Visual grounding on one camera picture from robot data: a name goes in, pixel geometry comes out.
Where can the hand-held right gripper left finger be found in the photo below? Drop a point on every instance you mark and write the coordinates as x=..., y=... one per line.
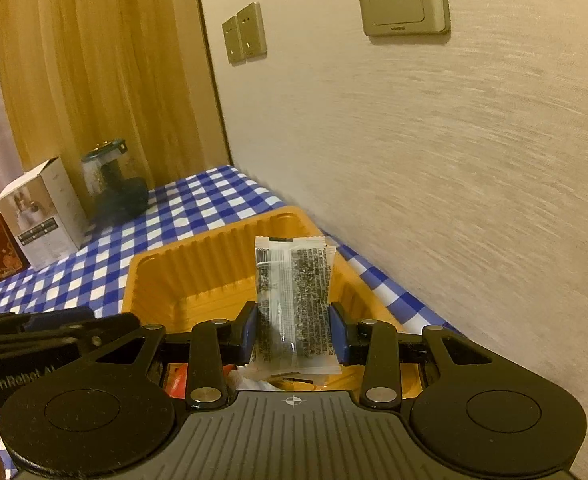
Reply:
x=248, y=329

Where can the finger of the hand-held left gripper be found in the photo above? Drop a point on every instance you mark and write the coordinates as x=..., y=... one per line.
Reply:
x=108, y=327
x=33, y=321

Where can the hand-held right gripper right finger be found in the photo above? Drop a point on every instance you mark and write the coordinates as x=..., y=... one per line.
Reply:
x=338, y=334

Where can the clear grey snack packet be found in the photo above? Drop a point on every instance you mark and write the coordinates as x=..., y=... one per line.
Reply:
x=306, y=379
x=294, y=300

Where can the orange plastic tray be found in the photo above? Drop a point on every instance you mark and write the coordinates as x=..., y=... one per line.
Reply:
x=198, y=270

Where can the opened green snack packet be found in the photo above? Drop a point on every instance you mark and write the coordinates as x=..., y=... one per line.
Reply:
x=254, y=384

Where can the red gold printed box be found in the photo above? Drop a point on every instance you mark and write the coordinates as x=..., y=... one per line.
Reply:
x=1, y=250

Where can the white cardboard product box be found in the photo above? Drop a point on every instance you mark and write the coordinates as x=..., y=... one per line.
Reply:
x=38, y=215

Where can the dark green glass jar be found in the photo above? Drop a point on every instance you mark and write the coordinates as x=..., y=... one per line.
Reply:
x=116, y=190

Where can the yellow curtain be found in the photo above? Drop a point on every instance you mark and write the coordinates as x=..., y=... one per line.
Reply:
x=103, y=60

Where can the beige wall socket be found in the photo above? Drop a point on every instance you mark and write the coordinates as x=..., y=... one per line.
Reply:
x=252, y=30
x=231, y=40

